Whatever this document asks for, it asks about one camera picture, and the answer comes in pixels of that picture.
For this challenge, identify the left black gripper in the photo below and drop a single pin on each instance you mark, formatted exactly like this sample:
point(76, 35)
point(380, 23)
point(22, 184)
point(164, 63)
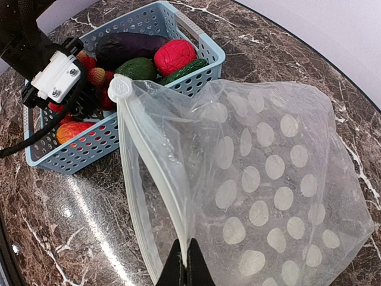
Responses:
point(24, 47)

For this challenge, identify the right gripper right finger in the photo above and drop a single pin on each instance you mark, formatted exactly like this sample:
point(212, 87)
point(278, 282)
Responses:
point(197, 273)

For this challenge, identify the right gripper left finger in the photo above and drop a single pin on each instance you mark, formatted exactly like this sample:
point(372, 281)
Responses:
point(173, 273)

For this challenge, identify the orange red toy mango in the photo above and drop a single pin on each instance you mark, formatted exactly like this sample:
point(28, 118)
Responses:
point(69, 130)

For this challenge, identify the polka dot zip bag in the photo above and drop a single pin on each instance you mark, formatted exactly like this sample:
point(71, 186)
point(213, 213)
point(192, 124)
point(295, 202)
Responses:
point(255, 172)

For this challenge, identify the purple toy eggplant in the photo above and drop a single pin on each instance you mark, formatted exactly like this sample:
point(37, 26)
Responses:
point(115, 49)

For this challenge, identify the green toy avocado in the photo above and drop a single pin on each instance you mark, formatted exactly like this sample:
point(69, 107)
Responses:
point(140, 68)

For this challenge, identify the red wrinkled toy ball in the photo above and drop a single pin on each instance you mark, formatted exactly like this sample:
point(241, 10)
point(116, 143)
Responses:
point(173, 56)

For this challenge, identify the green toy cucumber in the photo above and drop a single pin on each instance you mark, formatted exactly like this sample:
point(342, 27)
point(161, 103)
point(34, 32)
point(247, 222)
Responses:
point(187, 69)

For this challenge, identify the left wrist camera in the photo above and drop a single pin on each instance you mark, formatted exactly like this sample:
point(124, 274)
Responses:
point(57, 79)

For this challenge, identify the black front rail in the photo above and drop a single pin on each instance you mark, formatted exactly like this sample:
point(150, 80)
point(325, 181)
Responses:
point(10, 272)

